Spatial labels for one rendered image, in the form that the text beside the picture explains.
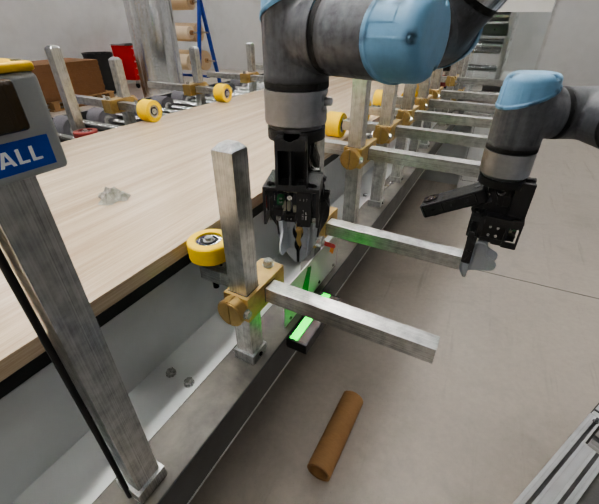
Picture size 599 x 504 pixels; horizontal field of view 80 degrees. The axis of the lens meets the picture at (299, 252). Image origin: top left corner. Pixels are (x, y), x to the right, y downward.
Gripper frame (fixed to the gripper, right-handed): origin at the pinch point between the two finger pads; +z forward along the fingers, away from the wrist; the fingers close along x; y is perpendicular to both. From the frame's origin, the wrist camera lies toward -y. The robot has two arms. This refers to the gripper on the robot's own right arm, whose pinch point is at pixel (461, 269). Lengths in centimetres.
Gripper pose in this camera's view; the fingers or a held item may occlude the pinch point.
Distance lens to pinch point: 78.2
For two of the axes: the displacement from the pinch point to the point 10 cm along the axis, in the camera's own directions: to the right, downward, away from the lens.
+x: 4.8, -4.8, 7.3
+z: 0.1, 8.4, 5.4
